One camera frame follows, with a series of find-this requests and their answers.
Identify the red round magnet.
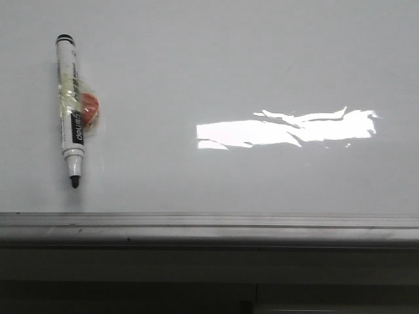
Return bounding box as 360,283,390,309
82,93,99,127

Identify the aluminium whiteboard tray frame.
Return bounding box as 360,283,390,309
1,212,418,249

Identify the white black whiteboard marker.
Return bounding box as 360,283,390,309
56,34,84,188

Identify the white whiteboard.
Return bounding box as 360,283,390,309
1,1,418,215

